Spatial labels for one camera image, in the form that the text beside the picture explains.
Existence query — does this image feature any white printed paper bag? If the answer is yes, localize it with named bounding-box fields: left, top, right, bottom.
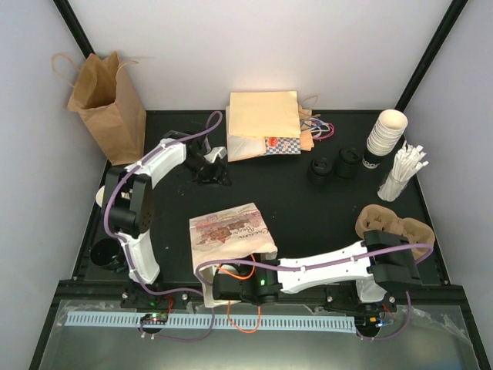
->
left=189, top=203, right=278, bottom=315

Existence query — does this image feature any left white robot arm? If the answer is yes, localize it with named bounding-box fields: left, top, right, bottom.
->
left=99, top=131, right=231, bottom=308

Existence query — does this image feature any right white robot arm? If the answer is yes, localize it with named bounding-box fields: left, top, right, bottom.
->
left=212, top=230, right=422, bottom=311

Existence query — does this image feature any flat white paper bag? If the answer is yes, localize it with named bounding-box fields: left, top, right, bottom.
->
left=226, top=106, right=266, bottom=163

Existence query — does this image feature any blue checkered paper bag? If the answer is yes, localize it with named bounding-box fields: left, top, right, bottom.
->
left=264, top=137, right=301, bottom=156

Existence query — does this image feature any flat tan paper bag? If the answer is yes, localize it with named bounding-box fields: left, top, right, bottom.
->
left=228, top=91, right=300, bottom=138

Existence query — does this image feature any left paper cup stack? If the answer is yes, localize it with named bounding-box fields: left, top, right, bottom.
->
left=96, top=186, right=105, bottom=207

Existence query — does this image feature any paper cup stack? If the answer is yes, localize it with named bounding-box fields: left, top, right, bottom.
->
left=96, top=186, right=105, bottom=207
left=362, top=109, right=408, bottom=170

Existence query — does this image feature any black lid stack left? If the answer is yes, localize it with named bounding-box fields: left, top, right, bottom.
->
left=307, top=157, right=334, bottom=186

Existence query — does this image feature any black lid stack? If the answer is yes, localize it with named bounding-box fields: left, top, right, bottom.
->
left=307, top=157, right=334, bottom=186
left=335, top=146, right=362, bottom=179

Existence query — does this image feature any standing brown paper bag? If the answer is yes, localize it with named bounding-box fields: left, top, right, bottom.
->
left=51, top=52, right=146, bottom=166

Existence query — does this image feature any black lid stack right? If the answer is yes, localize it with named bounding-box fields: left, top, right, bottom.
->
left=335, top=146, right=362, bottom=179

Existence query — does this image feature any left circuit board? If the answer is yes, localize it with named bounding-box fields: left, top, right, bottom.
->
left=140, top=313, right=168, bottom=325

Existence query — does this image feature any circuit board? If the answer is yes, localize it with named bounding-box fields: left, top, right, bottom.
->
left=354, top=316, right=395, bottom=330
left=140, top=313, right=168, bottom=325

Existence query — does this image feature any stack of pulp carriers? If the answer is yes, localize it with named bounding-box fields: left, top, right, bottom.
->
left=355, top=204, right=435, bottom=246

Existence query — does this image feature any right paper cup stack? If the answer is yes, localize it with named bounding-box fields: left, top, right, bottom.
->
left=362, top=109, right=408, bottom=170

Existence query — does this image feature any cup of wrapped straws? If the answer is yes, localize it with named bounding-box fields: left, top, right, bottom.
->
left=377, top=141, right=429, bottom=202

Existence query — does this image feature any right circuit board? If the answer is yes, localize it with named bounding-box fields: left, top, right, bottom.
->
left=354, top=316, right=395, bottom=330

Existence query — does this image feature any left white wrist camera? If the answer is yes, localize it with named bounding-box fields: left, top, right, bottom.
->
left=204, top=146, right=227, bottom=164

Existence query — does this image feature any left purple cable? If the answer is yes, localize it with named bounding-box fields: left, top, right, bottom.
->
left=104, top=110, right=224, bottom=298

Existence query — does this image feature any purple cable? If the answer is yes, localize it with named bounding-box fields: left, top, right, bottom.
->
left=195, top=242, right=434, bottom=286
left=104, top=110, right=224, bottom=298

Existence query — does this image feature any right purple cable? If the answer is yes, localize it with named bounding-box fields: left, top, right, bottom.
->
left=195, top=242, right=434, bottom=286

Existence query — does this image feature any flat brown handled bag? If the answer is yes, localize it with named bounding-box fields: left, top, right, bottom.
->
left=298, top=95, right=335, bottom=151

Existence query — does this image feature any black front rail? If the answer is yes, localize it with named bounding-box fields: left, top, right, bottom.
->
left=57, top=280, right=367, bottom=308

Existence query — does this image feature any light blue cable duct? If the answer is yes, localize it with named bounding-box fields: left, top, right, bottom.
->
left=65, top=311, right=356, bottom=334

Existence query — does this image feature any left black frame post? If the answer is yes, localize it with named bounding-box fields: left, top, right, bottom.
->
left=53, top=0, right=95, bottom=59

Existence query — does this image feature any black frame post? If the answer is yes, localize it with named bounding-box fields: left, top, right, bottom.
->
left=53, top=0, right=95, bottom=59
left=394, top=0, right=468, bottom=112

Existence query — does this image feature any right black frame post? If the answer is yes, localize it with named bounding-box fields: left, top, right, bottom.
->
left=394, top=0, right=468, bottom=112

